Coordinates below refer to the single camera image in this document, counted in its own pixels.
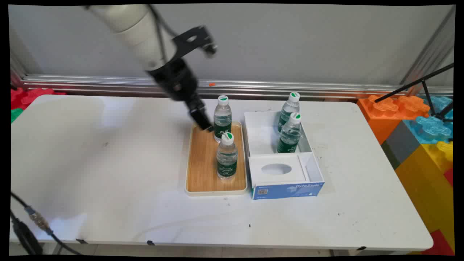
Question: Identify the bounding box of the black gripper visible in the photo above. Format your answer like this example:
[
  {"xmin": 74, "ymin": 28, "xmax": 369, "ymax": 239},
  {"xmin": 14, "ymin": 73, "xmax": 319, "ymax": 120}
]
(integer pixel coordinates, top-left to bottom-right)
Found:
[{"xmin": 147, "ymin": 57, "xmax": 215, "ymax": 132}]

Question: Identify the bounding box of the water bottle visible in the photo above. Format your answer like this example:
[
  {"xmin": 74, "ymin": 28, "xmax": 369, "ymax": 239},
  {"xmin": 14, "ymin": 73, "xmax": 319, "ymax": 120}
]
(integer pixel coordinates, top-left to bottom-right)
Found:
[
  {"xmin": 213, "ymin": 95, "xmax": 233, "ymax": 144},
  {"xmin": 216, "ymin": 132, "xmax": 239, "ymax": 181},
  {"xmin": 277, "ymin": 112, "xmax": 303, "ymax": 154},
  {"xmin": 277, "ymin": 92, "xmax": 301, "ymax": 133}
]

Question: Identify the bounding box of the water bottle, plain green-white cap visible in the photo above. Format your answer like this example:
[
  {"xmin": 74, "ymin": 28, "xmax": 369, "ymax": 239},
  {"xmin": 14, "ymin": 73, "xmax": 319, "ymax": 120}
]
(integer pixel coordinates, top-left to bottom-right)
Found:
[{"xmin": 213, "ymin": 95, "xmax": 233, "ymax": 144}]

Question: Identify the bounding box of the bamboo tray with white rim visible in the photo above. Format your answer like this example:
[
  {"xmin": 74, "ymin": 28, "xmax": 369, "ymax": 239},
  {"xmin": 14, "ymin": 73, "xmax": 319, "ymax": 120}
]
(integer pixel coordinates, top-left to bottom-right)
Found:
[{"xmin": 185, "ymin": 121, "xmax": 248, "ymax": 197}]

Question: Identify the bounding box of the water bottle, cap with lettering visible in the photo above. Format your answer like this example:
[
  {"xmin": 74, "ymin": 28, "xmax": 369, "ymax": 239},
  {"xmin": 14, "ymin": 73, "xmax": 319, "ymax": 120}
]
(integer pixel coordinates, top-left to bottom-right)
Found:
[{"xmin": 216, "ymin": 132, "xmax": 239, "ymax": 181}]

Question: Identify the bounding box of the water bottle, white cap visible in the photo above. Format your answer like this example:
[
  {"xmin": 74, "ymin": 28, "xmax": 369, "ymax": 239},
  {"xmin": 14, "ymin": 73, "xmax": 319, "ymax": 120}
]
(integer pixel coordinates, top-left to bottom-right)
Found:
[{"xmin": 277, "ymin": 92, "xmax": 301, "ymax": 133}]

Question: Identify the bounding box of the white and blue cardboard box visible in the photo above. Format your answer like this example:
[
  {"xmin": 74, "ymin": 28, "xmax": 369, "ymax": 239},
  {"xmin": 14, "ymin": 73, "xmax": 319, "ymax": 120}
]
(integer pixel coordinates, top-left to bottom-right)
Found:
[{"xmin": 243, "ymin": 111, "xmax": 326, "ymax": 200}]

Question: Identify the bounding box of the red foam block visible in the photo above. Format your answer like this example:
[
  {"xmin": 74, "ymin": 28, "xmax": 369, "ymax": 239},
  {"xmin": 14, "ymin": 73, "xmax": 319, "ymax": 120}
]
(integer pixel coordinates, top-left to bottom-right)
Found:
[
  {"xmin": 420, "ymin": 228, "xmax": 455, "ymax": 256},
  {"xmin": 11, "ymin": 87, "xmax": 67, "ymax": 110}
]

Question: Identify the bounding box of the orange foam block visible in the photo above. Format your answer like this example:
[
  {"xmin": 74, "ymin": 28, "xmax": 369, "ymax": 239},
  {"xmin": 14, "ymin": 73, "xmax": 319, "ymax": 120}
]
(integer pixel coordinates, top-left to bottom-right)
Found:
[{"xmin": 357, "ymin": 95, "xmax": 431, "ymax": 145}]

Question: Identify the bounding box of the grey foam block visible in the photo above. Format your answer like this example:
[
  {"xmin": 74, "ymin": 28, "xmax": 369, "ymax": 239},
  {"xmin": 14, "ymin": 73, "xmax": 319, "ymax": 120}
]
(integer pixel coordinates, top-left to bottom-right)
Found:
[{"xmin": 381, "ymin": 120, "xmax": 422, "ymax": 170}]

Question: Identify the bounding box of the black tripod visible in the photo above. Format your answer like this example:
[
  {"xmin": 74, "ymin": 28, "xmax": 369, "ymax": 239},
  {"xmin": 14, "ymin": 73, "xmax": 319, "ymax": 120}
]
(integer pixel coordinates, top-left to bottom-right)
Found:
[{"xmin": 373, "ymin": 63, "xmax": 455, "ymax": 123}]

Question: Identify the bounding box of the blue foam block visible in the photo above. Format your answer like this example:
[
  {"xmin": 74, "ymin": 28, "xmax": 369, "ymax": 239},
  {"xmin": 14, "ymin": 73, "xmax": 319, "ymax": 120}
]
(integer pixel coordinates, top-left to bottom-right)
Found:
[{"xmin": 402, "ymin": 96, "xmax": 454, "ymax": 145}]

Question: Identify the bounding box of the yellow foam block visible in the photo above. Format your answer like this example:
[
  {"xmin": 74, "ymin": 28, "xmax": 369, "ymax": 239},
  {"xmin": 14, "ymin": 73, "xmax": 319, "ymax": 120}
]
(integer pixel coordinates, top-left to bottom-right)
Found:
[{"xmin": 394, "ymin": 141, "xmax": 455, "ymax": 251}]

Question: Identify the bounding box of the black wrist camera mount bracket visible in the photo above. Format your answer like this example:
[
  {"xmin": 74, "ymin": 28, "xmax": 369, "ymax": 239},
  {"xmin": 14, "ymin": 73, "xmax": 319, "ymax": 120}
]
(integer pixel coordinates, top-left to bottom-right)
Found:
[{"xmin": 172, "ymin": 25, "xmax": 218, "ymax": 60}]

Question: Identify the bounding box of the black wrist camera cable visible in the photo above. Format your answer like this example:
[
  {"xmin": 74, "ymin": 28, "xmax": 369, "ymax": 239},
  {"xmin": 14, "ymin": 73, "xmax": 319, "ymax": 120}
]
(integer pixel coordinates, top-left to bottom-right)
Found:
[{"xmin": 147, "ymin": 4, "xmax": 182, "ymax": 64}]

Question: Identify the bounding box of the horizontal aluminium rail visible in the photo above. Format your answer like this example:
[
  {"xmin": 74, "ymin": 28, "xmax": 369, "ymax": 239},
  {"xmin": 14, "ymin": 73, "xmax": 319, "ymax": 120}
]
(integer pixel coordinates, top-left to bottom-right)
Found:
[{"xmin": 20, "ymin": 74, "xmax": 454, "ymax": 100}]

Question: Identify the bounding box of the black cable with metal connector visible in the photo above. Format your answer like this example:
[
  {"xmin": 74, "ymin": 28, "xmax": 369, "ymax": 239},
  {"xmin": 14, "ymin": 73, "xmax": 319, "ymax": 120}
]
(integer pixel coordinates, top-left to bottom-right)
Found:
[{"xmin": 10, "ymin": 191, "xmax": 84, "ymax": 256}]

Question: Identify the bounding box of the thick black cable with plug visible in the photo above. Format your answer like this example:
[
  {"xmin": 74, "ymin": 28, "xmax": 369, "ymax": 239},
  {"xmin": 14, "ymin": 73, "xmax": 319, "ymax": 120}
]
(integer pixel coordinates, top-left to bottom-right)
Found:
[{"xmin": 10, "ymin": 210, "xmax": 45, "ymax": 256}]

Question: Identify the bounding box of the slanted aluminium post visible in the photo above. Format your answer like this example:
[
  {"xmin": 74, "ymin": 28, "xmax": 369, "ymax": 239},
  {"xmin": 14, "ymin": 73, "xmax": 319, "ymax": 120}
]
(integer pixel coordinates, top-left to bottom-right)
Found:
[{"xmin": 400, "ymin": 7, "xmax": 456, "ymax": 87}]

